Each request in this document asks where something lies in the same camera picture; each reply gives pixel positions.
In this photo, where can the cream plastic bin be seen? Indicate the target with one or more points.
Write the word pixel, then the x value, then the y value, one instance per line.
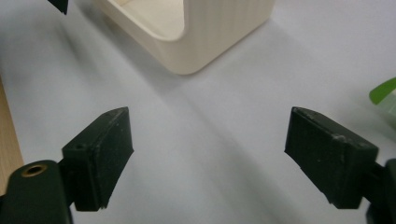
pixel 199 34

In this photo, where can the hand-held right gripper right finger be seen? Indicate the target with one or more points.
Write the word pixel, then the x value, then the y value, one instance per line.
pixel 330 155

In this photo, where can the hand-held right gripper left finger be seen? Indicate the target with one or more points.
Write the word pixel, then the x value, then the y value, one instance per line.
pixel 99 161

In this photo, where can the green and clear plastic bottle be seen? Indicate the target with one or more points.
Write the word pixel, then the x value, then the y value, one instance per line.
pixel 384 93

